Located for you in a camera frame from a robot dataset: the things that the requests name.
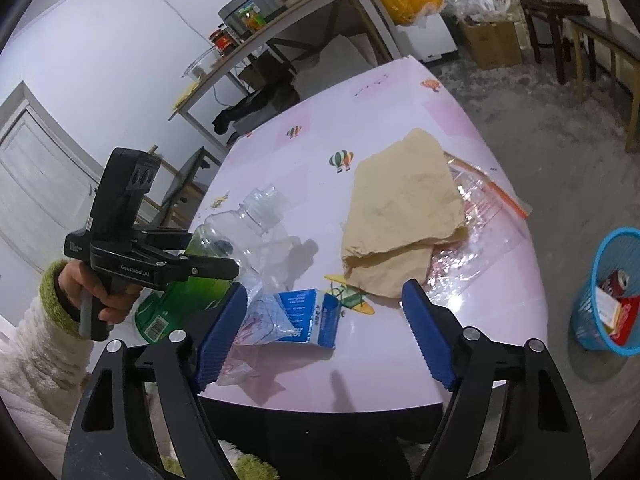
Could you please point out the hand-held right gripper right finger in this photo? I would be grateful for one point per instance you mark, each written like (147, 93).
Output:
(430, 337)

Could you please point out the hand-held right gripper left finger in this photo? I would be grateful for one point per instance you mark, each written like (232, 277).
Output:
(220, 337)

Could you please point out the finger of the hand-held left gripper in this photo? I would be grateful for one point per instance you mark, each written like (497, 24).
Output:
(210, 267)
(167, 240)

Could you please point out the green plastic bottle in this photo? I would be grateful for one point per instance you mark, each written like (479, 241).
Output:
(195, 294)

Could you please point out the blue white carton box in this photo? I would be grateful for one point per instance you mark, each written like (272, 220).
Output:
(310, 316)

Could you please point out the clear red printed plastic bag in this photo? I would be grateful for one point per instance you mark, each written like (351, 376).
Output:
(482, 210)

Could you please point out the brown paper bag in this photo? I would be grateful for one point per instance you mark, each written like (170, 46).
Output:
(400, 200)

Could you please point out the blue plastic waste basket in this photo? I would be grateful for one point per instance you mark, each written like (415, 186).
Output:
(585, 320)

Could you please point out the yellow white medicine box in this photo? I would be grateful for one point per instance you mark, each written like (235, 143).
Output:
(607, 310)

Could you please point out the red drink can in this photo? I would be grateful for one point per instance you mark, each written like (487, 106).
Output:
(616, 282)

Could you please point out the red wrapper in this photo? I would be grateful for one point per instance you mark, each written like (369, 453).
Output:
(629, 322)

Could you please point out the person's left hand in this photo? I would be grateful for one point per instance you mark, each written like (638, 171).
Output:
(117, 305)

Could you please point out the wooden chair with dark seat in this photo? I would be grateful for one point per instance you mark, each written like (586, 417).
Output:
(607, 25)
(192, 170)

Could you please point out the white door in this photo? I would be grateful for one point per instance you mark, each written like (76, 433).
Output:
(40, 170)

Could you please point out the yellow packet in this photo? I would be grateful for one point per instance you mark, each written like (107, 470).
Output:
(186, 94)

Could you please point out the fuzzy white green garment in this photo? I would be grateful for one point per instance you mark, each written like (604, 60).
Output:
(250, 467)

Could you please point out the black cloth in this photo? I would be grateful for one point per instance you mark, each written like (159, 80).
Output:
(250, 107)

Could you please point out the clear glass bowl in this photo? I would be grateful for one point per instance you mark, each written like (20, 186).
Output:
(200, 62)

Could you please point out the small cardboard box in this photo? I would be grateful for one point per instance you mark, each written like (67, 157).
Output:
(256, 72)

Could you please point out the red lid sauce jar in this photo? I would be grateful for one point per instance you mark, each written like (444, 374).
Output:
(220, 40)

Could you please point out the glass jar with yellow contents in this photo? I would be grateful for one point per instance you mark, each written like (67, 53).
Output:
(252, 16)

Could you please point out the pink balloon print tablecloth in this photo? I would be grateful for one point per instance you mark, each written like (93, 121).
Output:
(390, 110)

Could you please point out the white sack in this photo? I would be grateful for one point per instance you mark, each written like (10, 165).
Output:
(335, 67)

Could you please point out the wooden side table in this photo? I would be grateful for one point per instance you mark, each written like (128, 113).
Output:
(300, 10)

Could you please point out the large cardboard box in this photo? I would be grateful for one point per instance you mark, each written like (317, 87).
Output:
(492, 42)

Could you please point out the dark wooden stool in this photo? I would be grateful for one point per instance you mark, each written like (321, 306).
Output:
(552, 10)

